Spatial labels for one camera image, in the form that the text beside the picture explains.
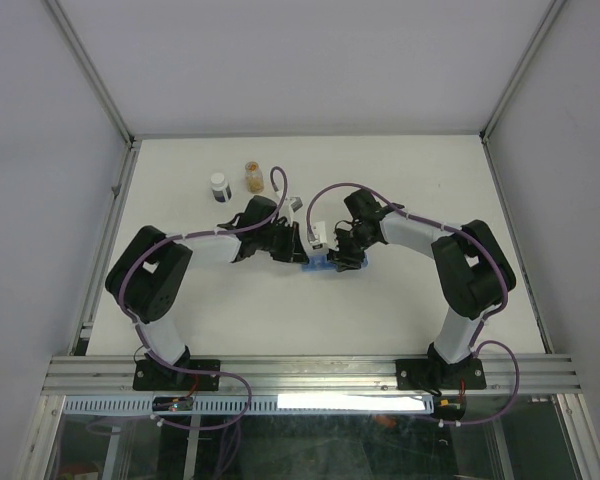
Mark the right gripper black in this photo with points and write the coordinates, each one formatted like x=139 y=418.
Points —
x=348 y=261

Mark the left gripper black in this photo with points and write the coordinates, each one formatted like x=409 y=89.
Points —
x=294 y=249

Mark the blue weekly pill organizer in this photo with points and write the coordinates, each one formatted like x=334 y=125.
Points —
x=324 y=262

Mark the amber pill bottle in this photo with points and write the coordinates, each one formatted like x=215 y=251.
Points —
x=254 y=178

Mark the white cap pill bottle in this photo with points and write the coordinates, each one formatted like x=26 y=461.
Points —
x=220 y=187

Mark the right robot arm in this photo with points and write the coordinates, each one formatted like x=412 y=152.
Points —
x=474 y=274

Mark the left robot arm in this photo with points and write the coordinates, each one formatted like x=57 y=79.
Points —
x=146 y=278

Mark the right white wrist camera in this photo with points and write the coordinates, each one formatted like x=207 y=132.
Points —
x=317 y=236

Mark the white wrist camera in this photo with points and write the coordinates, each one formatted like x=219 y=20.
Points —
x=291 y=206
x=317 y=236

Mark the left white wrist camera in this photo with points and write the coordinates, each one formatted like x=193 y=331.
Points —
x=291 y=206

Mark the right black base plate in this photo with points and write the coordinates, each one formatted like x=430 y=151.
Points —
x=433 y=376

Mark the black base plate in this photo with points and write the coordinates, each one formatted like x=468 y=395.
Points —
x=151 y=376
x=433 y=376

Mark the slotted grey cable duct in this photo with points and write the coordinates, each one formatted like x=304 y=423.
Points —
x=303 y=403

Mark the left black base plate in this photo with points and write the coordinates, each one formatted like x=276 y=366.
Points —
x=151 y=376

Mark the aluminium mounting rail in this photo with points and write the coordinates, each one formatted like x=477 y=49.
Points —
x=528 y=374

